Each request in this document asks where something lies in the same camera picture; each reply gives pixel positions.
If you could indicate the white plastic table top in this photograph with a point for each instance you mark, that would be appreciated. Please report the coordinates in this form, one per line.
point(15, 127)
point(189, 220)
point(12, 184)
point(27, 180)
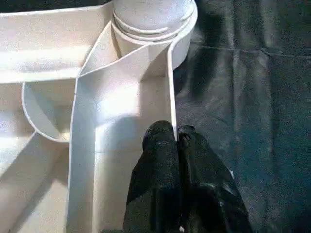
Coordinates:
point(97, 97)

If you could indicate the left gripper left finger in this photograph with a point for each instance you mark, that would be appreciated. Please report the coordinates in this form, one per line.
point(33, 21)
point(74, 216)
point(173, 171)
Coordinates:
point(155, 184)

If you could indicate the black work mat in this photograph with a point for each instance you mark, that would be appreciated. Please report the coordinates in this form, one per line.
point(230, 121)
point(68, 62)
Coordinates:
point(252, 121)

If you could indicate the white plastic table leg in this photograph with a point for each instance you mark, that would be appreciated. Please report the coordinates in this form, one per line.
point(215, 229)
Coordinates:
point(153, 17)

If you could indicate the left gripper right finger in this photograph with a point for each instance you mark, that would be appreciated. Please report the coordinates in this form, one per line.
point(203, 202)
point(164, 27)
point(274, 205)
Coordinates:
point(209, 194)

